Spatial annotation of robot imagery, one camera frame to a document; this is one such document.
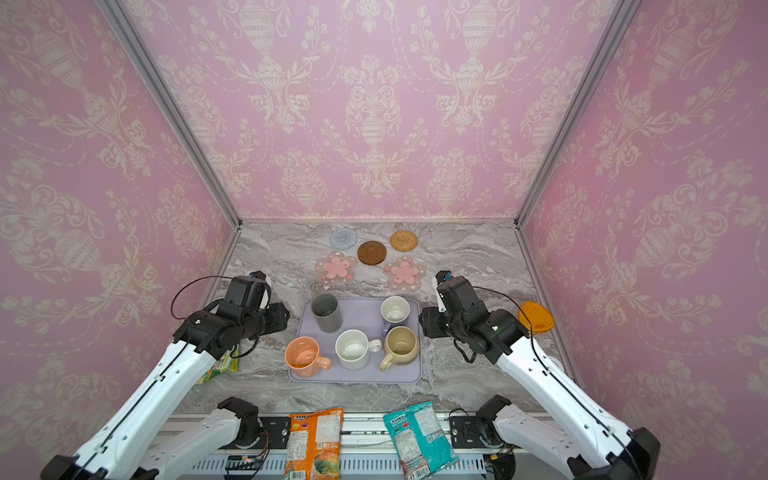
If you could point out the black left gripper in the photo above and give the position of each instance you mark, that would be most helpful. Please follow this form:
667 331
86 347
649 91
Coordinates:
281 316

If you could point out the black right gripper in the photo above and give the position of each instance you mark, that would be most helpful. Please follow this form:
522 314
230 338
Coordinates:
429 321

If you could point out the peach orange mug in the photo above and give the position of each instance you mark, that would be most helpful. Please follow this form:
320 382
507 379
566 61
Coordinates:
304 358

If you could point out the white mug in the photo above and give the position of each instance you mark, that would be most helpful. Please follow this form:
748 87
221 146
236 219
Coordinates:
353 349

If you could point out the lavender mug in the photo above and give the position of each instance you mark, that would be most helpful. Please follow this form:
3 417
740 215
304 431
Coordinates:
394 311

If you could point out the blue woven round coaster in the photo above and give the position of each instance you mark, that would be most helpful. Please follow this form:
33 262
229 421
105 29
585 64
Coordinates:
343 239

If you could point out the pink flower silicone coaster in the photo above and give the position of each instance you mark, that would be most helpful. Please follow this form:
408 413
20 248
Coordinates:
404 274

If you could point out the brown wooden round coaster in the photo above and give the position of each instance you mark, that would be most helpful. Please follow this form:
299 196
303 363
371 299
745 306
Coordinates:
372 253

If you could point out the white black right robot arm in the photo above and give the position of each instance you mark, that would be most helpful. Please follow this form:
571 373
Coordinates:
585 441

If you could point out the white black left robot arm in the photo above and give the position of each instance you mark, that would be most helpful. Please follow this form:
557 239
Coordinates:
122 448

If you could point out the woven rattan round coaster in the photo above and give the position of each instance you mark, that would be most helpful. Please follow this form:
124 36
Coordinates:
403 240

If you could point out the grey mug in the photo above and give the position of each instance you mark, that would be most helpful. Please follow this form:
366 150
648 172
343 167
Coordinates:
326 311

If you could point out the green snack packet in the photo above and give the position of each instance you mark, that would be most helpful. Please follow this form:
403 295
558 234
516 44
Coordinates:
227 364

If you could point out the beige yellow mug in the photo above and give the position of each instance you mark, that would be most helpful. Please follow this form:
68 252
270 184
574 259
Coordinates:
402 347

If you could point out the orange snack bag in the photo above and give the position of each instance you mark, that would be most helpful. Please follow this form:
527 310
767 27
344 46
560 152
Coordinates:
314 446

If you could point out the teal snack bag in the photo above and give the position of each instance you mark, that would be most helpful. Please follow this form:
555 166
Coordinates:
420 441

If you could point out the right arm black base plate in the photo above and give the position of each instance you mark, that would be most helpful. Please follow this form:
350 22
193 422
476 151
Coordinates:
472 432

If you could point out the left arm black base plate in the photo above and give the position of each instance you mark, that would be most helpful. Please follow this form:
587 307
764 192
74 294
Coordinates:
277 430

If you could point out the aluminium front rail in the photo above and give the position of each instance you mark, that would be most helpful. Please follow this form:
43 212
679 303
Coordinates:
360 429

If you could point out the aluminium frame post left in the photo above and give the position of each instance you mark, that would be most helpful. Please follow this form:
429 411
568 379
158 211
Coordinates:
147 68

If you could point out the aluminium frame post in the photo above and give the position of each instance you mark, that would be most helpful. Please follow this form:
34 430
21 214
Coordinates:
616 27
147 68

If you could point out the aluminium frame post right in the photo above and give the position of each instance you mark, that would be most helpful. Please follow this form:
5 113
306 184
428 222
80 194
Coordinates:
616 27

